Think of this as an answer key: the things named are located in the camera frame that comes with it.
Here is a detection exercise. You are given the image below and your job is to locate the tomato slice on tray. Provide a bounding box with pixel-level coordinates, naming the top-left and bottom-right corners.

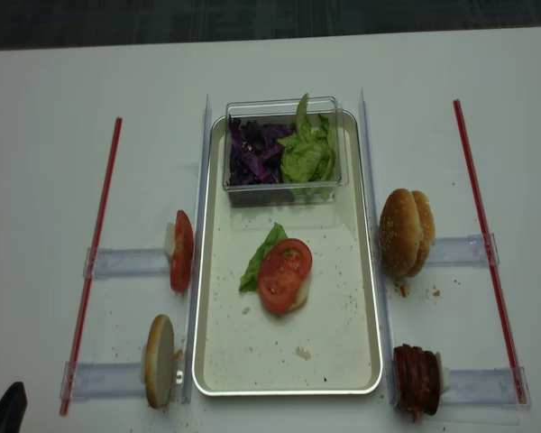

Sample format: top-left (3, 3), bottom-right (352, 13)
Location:
top-left (257, 238), bottom-right (313, 315)

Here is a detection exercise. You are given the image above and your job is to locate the green lettuce in container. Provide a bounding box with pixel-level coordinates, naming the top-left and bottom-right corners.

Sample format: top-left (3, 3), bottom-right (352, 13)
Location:
top-left (278, 94), bottom-right (335, 183)

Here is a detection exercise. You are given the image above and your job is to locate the lettuce leaf on tray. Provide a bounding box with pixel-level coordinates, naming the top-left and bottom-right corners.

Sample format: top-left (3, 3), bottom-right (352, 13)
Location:
top-left (239, 223), bottom-right (288, 292)

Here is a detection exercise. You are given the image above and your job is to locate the upright tomato slice left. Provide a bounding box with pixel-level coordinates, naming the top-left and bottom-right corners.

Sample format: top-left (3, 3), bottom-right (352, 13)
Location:
top-left (170, 210), bottom-right (194, 293)

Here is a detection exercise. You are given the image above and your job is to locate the stack of meat slices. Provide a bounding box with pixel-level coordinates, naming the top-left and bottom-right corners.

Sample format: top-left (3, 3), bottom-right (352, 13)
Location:
top-left (393, 344), bottom-right (442, 423)

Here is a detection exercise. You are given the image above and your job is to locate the clear plastic container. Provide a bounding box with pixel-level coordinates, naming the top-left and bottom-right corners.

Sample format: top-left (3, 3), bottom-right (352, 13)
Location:
top-left (222, 94), bottom-right (347, 207)

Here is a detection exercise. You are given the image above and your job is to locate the shredded purple cabbage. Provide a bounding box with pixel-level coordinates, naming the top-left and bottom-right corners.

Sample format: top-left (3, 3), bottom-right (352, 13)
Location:
top-left (227, 117), bottom-right (295, 186)

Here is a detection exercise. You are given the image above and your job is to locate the bottom bun on tray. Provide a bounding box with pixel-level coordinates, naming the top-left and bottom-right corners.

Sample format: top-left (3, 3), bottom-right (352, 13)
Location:
top-left (275, 272), bottom-right (312, 316)

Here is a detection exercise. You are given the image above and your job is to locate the white pusher block left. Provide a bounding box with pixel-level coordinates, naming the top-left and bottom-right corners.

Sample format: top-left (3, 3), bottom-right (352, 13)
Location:
top-left (164, 222), bottom-right (176, 261)

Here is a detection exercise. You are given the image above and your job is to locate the white pusher block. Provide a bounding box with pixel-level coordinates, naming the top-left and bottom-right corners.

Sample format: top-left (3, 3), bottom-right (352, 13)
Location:
top-left (435, 352), bottom-right (451, 396)
top-left (164, 222), bottom-right (176, 261)

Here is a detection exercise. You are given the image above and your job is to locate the sesame bun top front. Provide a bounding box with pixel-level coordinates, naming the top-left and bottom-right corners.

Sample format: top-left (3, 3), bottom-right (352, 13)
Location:
top-left (379, 189), bottom-right (422, 277)

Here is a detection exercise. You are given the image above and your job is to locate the sesame bun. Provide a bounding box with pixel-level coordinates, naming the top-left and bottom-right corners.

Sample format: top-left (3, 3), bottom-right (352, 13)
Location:
top-left (379, 189), bottom-right (422, 277)
top-left (407, 190), bottom-right (436, 277)

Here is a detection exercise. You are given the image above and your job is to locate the white metal tray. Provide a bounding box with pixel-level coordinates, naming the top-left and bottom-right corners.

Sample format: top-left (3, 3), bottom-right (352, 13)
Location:
top-left (192, 112), bottom-right (382, 396)

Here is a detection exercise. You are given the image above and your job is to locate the sesame bun top rear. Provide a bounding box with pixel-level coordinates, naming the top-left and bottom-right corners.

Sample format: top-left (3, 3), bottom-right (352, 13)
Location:
top-left (407, 190), bottom-right (436, 277)

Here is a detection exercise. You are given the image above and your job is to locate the clear holder upper left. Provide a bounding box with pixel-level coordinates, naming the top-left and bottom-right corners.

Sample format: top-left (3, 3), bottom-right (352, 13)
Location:
top-left (83, 247), bottom-right (170, 280)

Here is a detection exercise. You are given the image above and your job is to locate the clear holder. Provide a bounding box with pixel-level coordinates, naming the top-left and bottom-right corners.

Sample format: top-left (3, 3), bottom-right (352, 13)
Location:
top-left (440, 367), bottom-right (531, 408)
top-left (83, 247), bottom-right (170, 280)
top-left (60, 362), bottom-right (146, 401)
top-left (426, 234), bottom-right (500, 267)

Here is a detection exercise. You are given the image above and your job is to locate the upright bun half left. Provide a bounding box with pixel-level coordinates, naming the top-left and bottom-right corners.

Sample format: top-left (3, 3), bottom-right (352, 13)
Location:
top-left (144, 314), bottom-right (174, 409)

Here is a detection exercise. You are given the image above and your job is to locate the red strip left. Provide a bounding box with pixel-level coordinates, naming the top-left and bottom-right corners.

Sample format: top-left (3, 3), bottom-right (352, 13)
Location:
top-left (59, 117), bottom-right (123, 417)

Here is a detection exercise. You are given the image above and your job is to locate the red strip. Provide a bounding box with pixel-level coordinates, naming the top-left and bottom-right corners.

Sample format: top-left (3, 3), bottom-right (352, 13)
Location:
top-left (453, 99), bottom-right (528, 406)
top-left (59, 117), bottom-right (123, 417)

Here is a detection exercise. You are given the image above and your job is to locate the clear holder upper right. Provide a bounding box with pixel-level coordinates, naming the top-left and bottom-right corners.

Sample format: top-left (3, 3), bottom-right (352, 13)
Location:
top-left (426, 234), bottom-right (500, 267)

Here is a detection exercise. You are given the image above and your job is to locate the red strip right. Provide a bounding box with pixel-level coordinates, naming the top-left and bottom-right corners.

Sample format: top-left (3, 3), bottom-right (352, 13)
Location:
top-left (453, 99), bottom-right (528, 406)

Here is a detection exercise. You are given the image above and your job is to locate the white pusher block right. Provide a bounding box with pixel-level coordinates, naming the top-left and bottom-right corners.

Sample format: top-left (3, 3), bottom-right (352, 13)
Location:
top-left (435, 352), bottom-right (451, 396)

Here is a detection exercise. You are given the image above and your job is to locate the clear holder lower left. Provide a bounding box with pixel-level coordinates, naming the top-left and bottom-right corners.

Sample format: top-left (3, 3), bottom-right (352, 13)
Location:
top-left (60, 362), bottom-right (146, 401)

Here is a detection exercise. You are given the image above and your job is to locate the clear holder lower right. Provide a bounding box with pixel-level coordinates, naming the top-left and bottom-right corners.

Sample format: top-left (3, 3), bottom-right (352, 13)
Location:
top-left (440, 367), bottom-right (531, 408)

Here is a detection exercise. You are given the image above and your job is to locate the black object bottom left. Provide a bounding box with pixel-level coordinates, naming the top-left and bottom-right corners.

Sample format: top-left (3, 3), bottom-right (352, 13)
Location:
top-left (0, 382), bottom-right (28, 433)

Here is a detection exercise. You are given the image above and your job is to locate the clear rail left of tray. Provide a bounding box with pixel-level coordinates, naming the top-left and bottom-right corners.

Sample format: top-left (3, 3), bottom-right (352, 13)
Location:
top-left (180, 96), bottom-right (212, 404)

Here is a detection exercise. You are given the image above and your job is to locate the clear rail of tray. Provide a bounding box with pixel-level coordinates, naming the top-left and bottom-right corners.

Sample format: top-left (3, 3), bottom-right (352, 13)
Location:
top-left (358, 89), bottom-right (398, 410)
top-left (180, 96), bottom-right (212, 404)

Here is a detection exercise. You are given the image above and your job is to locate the clear rail right of tray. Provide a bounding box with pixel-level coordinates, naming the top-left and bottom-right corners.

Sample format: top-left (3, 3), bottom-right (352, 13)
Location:
top-left (358, 89), bottom-right (398, 410)

